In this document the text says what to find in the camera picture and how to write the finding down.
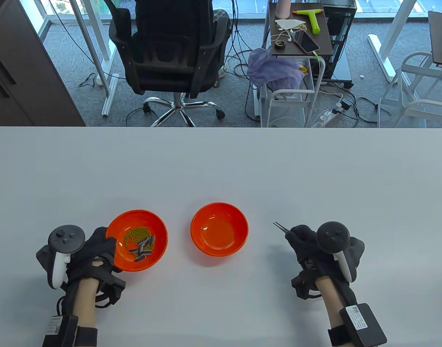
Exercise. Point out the purple cloth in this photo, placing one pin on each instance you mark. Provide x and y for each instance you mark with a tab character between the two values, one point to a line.
275	70

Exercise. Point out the dark brown cabinet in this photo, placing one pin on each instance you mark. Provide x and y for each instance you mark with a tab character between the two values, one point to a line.
22	72

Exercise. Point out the white power strip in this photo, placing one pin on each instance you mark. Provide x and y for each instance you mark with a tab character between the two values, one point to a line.
325	116

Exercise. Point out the pink cup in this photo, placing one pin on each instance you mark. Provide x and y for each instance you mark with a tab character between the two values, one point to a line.
283	9

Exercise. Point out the pile of green beans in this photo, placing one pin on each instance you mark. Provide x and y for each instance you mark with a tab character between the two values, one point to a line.
134	235

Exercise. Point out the black wrist sensor box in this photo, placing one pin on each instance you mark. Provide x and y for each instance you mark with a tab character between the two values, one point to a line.
58	330
369	329

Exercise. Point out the black office chair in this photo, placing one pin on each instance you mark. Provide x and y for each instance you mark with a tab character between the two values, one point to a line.
170	65

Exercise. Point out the white desk leg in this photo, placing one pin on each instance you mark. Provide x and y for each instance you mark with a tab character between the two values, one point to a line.
395	29
111	94

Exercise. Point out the small yellow object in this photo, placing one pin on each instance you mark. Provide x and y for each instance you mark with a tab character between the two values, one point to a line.
303	68

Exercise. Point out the orange plastic bowl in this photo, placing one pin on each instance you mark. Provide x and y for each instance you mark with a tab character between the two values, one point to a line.
156	224
221	238

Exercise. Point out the grey and white hand controller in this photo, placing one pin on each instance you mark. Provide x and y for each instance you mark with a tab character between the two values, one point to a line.
65	238
333	236

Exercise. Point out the thin metal tweezers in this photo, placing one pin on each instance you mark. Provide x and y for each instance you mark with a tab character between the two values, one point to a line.
280	227

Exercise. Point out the white face mask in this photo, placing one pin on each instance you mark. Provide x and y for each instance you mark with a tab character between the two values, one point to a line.
287	24

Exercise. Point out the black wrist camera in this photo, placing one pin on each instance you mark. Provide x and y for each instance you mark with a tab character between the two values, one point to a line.
302	285
114	285

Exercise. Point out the person's left hand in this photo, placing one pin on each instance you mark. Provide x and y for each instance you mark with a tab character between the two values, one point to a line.
98	245

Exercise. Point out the person's left forearm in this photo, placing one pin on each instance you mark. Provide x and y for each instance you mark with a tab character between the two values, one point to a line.
85	307

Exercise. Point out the white chair frame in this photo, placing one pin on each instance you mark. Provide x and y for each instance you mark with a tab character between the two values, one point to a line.
428	104

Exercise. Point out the white trolley cart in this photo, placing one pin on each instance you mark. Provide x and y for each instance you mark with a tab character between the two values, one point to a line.
293	91

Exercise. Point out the dark brown side table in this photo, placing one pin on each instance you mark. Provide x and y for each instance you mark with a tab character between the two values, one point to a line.
322	39

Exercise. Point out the green squeegee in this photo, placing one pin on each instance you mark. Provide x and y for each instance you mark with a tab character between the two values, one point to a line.
315	23

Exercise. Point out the black equipment rack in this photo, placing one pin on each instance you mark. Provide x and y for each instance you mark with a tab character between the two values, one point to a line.
342	21

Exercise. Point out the white earphones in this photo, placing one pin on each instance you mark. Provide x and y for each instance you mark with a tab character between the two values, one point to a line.
281	39

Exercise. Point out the person's right hand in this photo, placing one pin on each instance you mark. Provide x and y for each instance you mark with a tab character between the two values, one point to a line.
304	240

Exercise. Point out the black smartphone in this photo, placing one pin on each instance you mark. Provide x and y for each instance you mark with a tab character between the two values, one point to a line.
306	42

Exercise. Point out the dark grey board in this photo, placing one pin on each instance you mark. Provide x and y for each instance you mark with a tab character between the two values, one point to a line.
441	39

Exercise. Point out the black tape roll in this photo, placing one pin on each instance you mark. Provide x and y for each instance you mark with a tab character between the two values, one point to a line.
280	46

